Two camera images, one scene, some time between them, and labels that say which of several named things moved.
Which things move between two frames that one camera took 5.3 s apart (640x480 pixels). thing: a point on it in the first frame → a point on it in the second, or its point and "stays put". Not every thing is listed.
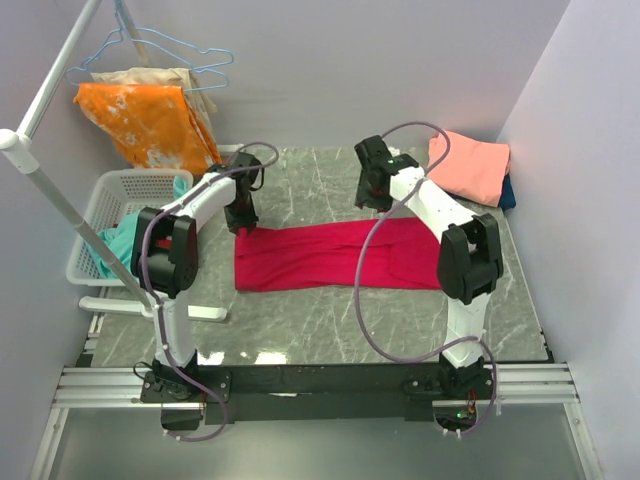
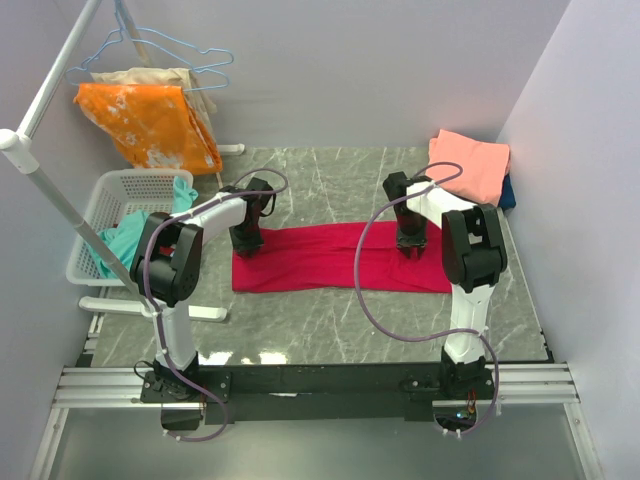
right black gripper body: [367, 196] → [411, 231]
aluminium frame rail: [537, 385] stays put
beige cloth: [165, 76] stays put
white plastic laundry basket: [114, 196] stays put
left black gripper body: [241, 215] → [246, 237]
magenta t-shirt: [401, 253] stays put
